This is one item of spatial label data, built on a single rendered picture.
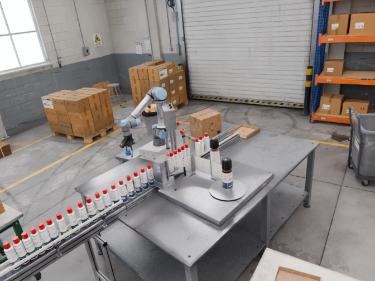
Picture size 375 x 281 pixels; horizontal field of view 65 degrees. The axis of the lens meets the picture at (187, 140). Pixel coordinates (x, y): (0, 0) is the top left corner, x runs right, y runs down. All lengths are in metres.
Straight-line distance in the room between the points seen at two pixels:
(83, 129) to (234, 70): 3.64
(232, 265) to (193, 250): 0.79
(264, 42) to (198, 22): 1.69
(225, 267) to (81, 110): 4.19
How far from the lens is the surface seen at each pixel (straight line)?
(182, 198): 2.44
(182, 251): 2.08
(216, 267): 2.78
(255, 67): 6.99
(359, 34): 5.82
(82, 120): 6.00
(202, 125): 3.36
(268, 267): 2.02
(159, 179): 2.54
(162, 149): 3.12
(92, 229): 2.40
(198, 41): 7.52
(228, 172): 2.38
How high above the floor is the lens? 2.30
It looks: 25 degrees down
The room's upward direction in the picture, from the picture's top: 6 degrees counter-clockwise
